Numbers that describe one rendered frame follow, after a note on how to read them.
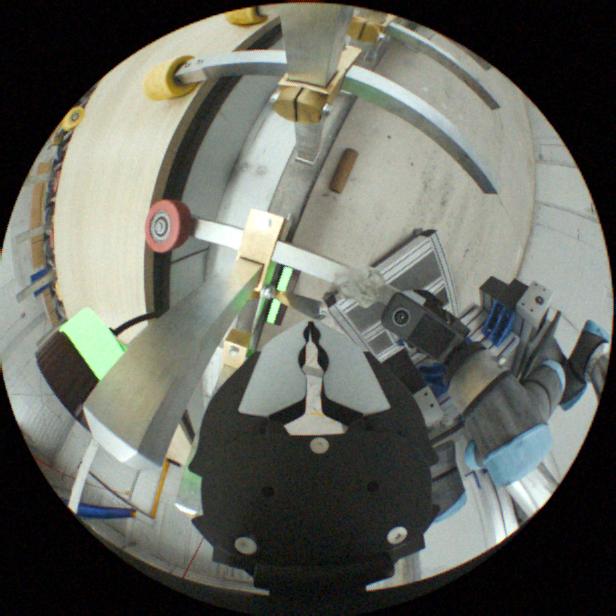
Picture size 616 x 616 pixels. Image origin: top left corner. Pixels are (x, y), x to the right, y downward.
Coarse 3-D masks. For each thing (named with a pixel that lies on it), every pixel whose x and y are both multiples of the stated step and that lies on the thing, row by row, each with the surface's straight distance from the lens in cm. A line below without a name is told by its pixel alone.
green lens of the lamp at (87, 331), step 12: (84, 312) 13; (72, 324) 12; (84, 324) 12; (96, 324) 12; (72, 336) 11; (84, 336) 11; (96, 336) 11; (108, 336) 11; (84, 348) 11; (96, 348) 11; (108, 348) 11; (120, 348) 11; (96, 360) 11; (108, 360) 11; (96, 372) 11
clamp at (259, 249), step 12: (252, 216) 26; (276, 216) 25; (252, 228) 26; (276, 228) 25; (252, 240) 26; (264, 240) 25; (276, 240) 25; (240, 252) 27; (252, 252) 26; (264, 252) 26; (264, 264) 26; (264, 276) 27
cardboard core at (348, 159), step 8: (344, 152) 119; (352, 152) 117; (344, 160) 114; (352, 160) 115; (344, 168) 112; (336, 176) 110; (344, 176) 111; (336, 184) 108; (344, 184) 111; (336, 192) 114
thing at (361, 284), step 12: (336, 276) 27; (348, 276) 27; (360, 276) 27; (372, 276) 27; (336, 288) 28; (348, 288) 28; (360, 288) 27; (372, 288) 29; (360, 300) 29; (372, 300) 28
